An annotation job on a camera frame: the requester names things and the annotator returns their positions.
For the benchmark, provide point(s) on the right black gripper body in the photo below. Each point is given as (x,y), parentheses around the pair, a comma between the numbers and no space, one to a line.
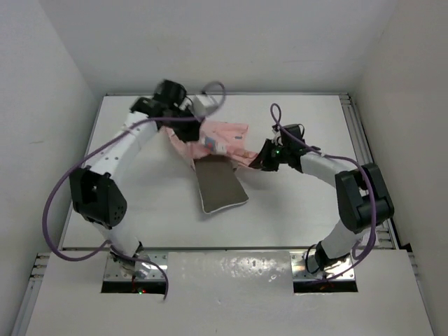
(269,156)

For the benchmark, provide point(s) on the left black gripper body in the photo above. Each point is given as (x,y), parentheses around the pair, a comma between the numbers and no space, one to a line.
(184,128)

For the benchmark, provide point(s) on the pink cartoon print pillowcase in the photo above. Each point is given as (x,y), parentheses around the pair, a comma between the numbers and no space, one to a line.
(215,138)

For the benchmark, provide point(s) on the grey orange dotted pillow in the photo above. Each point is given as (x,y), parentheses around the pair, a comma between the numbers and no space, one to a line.
(219,188)

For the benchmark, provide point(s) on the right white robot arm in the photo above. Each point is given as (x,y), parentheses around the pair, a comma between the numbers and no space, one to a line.
(363,199)

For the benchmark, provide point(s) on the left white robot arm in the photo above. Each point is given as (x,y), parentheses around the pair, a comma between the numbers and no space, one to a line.
(95,189)

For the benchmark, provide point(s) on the white front cover board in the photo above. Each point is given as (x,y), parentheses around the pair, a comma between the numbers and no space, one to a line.
(231,294)

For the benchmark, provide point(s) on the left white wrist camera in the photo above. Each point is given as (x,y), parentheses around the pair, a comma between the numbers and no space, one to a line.
(204,105)

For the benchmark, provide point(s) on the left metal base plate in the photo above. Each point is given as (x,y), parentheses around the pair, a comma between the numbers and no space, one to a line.
(117,269)

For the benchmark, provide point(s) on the left aluminium frame rail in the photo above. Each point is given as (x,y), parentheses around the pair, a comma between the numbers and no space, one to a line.
(30,295)

